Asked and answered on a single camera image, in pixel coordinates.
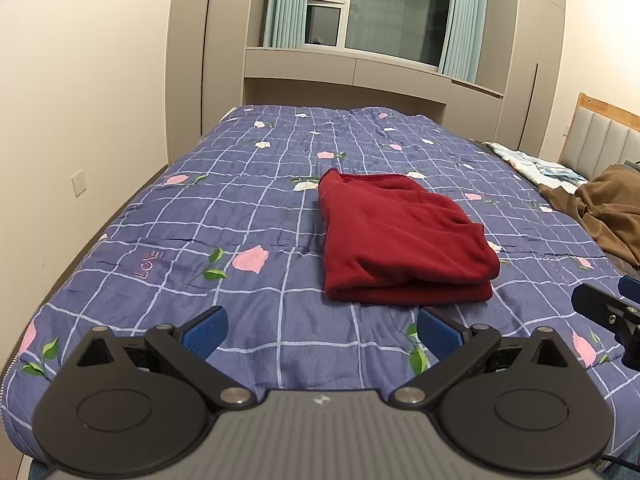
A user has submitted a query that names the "light blue printed cloth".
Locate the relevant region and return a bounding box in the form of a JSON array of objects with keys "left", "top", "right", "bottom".
[{"left": 485, "top": 141, "right": 589, "bottom": 184}]

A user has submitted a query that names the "red knit sweater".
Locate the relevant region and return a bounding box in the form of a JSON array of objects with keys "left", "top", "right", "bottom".
[{"left": 318, "top": 167, "right": 501, "bottom": 306}]

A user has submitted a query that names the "beige built-in wardrobe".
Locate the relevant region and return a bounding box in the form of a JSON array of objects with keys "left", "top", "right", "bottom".
[
  {"left": 501, "top": 0, "right": 569, "bottom": 159},
  {"left": 166, "top": 0, "right": 252, "bottom": 167}
]

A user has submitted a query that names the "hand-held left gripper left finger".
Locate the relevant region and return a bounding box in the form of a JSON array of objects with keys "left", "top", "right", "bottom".
[{"left": 74, "top": 306, "right": 254, "bottom": 409}]

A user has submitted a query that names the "light blue curtain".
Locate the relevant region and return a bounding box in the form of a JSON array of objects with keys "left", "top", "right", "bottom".
[
  {"left": 438, "top": 0, "right": 494, "bottom": 84},
  {"left": 262, "top": 0, "right": 311, "bottom": 51}
]

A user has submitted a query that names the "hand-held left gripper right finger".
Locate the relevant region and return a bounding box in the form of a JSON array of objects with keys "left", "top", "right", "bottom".
[{"left": 390, "top": 307, "right": 577, "bottom": 410}]

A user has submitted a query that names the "grey padded wooden headboard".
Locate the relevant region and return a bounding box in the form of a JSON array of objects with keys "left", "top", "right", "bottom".
[{"left": 557, "top": 92, "right": 640, "bottom": 182}]

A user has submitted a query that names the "window with white frame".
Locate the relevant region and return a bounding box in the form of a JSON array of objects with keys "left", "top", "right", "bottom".
[{"left": 305, "top": 0, "right": 457, "bottom": 69}]

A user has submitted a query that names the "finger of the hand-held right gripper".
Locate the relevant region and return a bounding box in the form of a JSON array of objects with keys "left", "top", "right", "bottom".
[
  {"left": 618, "top": 275, "right": 640, "bottom": 305},
  {"left": 571, "top": 283, "right": 640, "bottom": 334}
]

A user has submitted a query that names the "brown cloth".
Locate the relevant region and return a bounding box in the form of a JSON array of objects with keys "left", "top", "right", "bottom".
[{"left": 539, "top": 162, "right": 640, "bottom": 269}]

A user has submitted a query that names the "blue checked floral quilt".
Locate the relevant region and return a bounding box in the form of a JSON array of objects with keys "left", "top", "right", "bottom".
[{"left": 0, "top": 105, "right": 640, "bottom": 461}]

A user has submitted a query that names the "beige window cabinet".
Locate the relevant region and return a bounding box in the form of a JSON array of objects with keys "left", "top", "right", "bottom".
[{"left": 243, "top": 47, "right": 507, "bottom": 142}]

